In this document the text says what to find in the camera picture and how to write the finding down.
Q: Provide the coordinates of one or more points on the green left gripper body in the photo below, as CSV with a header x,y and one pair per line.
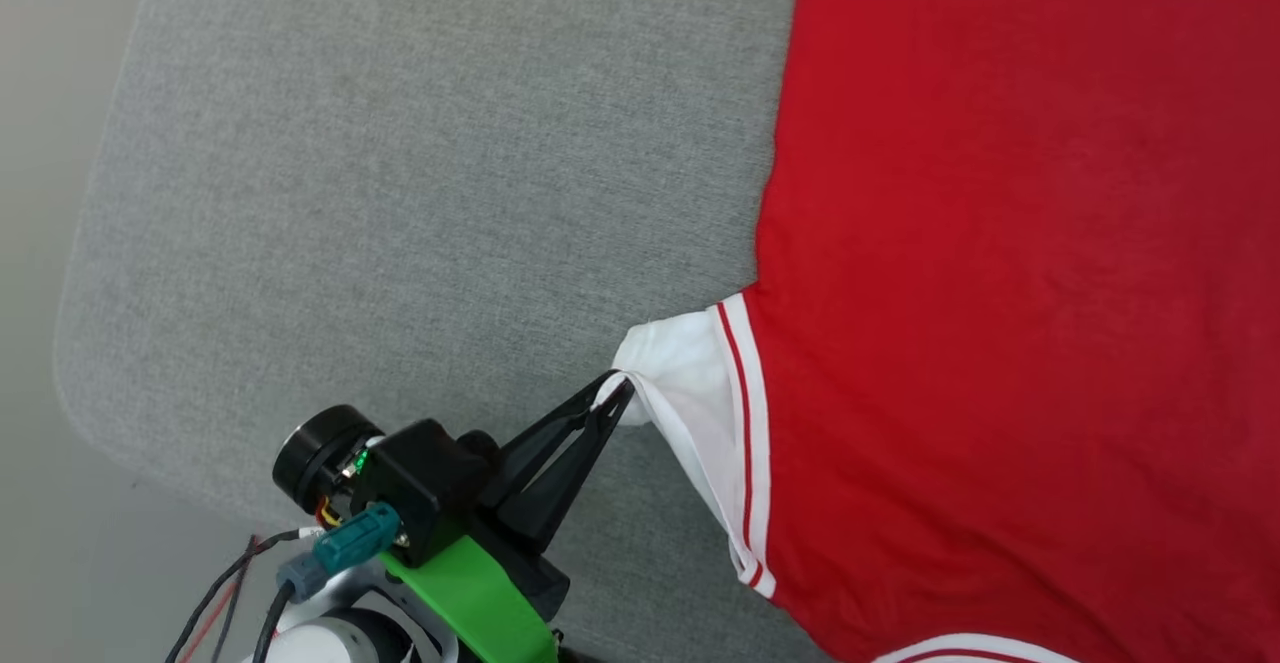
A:
x,y
480,603

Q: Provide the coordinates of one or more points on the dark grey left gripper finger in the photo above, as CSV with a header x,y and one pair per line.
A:
x,y
545,513
515,458

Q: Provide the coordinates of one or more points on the red and white jersey shirt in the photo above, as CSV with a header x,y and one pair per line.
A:
x,y
1000,243

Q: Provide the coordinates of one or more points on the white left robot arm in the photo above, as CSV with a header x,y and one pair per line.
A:
x,y
340,638

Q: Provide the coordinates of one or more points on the black cylindrical left wrist motor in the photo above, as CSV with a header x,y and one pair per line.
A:
x,y
315,453

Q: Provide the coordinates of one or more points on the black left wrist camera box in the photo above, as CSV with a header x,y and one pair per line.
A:
x,y
420,483

